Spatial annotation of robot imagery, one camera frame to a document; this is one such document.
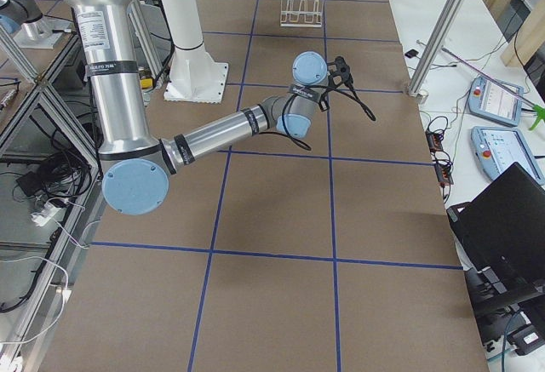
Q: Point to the purple metal rod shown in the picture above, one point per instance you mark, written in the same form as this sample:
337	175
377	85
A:
489	78

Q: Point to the small black device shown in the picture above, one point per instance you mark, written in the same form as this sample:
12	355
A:
411	53

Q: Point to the teach pendant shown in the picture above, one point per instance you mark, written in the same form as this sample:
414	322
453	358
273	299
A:
498	148
488	100

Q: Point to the black power brick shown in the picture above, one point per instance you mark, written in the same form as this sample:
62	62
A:
29	183

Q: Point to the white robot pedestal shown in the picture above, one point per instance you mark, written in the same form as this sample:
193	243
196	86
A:
194	75

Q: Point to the white wire cup holder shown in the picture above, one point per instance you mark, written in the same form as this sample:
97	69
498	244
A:
302	13

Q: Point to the orange black power strip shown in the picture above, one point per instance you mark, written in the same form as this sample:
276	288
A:
442	162

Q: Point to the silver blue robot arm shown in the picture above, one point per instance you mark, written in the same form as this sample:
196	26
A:
137	165

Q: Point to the upper teach pendant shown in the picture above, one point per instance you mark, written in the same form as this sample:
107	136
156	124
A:
488	100

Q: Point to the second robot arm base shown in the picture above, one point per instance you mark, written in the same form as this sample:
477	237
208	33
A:
25	22

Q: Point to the black laptop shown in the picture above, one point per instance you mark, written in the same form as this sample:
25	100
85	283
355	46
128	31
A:
503	227

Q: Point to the green plastic clamp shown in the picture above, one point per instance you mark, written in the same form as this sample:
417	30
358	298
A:
540	116

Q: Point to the white power adapter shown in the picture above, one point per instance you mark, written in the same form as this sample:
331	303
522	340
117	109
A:
45	214

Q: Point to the lower teach pendant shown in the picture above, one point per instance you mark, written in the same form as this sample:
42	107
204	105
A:
498	148

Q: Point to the aluminium frame post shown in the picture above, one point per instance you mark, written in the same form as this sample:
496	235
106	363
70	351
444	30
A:
433	46

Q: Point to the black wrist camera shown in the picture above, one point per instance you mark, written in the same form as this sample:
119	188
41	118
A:
339	73

